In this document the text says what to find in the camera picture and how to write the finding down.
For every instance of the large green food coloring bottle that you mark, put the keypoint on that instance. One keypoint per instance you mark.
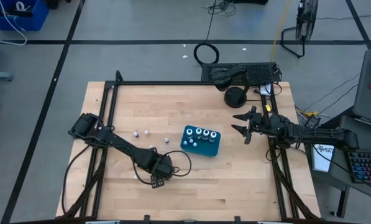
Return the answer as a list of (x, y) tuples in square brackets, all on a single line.
[(199, 133)]

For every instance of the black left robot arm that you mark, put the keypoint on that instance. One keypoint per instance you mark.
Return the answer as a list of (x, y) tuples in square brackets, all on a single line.
[(123, 144)]

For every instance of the black floor fan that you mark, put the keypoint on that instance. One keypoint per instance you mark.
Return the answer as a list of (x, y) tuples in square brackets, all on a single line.
[(306, 18)]

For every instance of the black gooseneck desk lamp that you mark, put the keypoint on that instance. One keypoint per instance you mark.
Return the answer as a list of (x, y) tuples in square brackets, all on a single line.
[(235, 98)]

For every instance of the blue storage crate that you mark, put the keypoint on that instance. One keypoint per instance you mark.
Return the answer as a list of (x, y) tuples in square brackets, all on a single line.
[(36, 21)]

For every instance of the white paper sign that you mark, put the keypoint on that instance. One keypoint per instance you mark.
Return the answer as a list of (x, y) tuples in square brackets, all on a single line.
[(323, 161)]

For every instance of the large purple food coloring bottle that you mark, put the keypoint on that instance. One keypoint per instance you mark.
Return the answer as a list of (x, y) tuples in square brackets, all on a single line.
[(212, 136)]

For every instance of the blue plastic bin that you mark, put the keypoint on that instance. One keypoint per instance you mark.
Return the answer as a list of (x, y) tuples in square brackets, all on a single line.
[(204, 149)]

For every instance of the black floor mat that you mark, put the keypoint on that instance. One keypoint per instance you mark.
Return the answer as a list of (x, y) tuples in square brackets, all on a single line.
[(250, 2)]

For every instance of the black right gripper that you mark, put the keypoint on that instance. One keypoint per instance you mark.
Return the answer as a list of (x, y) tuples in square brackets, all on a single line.
[(256, 124)]

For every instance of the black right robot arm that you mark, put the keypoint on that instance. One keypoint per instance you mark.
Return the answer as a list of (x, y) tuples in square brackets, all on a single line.
[(322, 135)]

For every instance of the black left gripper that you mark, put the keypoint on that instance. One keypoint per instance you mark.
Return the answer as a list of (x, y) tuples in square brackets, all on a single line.
[(165, 168)]

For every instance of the black aluminium rig frame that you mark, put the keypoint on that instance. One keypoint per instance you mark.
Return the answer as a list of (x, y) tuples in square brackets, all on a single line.
[(188, 83)]

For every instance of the large white-collared food coloring bottle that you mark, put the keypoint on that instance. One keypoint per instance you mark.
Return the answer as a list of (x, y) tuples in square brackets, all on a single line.
[(189, 133)]

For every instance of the backlit black keyboard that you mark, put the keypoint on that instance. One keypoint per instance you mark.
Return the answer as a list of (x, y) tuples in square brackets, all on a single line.
[(368, 166)]

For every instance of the grey cart top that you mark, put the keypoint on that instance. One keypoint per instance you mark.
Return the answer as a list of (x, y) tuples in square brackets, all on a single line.
[(368, 99)]

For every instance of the small orange dropper bottle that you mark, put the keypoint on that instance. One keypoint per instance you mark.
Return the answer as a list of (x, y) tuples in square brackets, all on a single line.
[(135, 134)]

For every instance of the white paper tag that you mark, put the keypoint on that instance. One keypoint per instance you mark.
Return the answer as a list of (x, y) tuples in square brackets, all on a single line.
[(266, 89)]

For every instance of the large black food coloring bottle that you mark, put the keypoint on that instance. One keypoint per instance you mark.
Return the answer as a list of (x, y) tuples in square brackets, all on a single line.
[(205, 134)]

